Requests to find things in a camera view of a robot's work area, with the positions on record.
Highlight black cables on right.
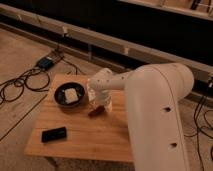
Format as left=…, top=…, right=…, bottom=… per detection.
left=183, top=94, right=213, bottom=171

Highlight black bowl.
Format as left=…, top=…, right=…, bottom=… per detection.
left=54, top=82, right=85, bottom=107

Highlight blue power adapter box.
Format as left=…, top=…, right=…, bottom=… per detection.
left=36, top=57, right=54, bottom=71

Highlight white sponge block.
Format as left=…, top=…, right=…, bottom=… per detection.
left=65, top=88, right=78, bottom=103

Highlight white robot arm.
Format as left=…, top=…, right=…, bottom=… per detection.
left=88, top=63, right=194, bottom=171

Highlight wooden table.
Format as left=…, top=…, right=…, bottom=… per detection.
left=25, top=74, right=133, bottom=162

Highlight black rectangular remote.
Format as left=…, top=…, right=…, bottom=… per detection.
left=41, top=127, right=67, bottom=143

